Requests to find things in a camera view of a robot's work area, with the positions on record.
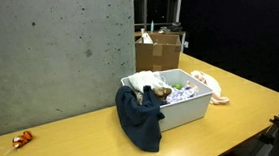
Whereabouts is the orange white striped cloth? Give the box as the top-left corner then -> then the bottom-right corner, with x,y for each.
190,67 -> 231,108

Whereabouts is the white plastic basket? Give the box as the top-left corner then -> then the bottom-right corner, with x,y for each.
119,65 -> 217,135

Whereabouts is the brown plush toy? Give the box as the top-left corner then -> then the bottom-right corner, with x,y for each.
152,85 -> 173,104

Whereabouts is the brown cardboard box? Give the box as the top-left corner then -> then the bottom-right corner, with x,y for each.
133,30 -> 184,74

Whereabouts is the green ball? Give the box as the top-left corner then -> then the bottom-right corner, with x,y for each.
172,82 -> 185,91

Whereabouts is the white plastic bag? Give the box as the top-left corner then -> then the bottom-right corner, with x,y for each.
141,32 -> 154,46

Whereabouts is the blue white patterned cloth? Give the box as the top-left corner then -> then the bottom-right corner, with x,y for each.
164,84 -> 200,105

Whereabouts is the navy blue cloth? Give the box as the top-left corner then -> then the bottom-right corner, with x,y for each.
113,82 -> 168,156

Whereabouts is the teal bottle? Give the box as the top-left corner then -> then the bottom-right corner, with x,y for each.
149,20 -> 156,33

